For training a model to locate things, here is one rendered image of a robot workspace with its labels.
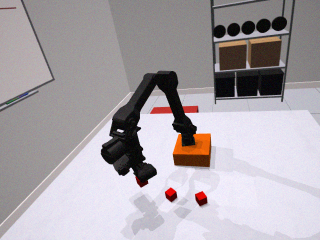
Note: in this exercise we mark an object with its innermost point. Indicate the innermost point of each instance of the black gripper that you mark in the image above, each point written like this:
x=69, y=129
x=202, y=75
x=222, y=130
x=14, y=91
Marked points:
x=143, y=171

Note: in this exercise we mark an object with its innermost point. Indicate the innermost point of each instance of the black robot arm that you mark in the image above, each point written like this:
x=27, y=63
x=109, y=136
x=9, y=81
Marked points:
x=127, y=118

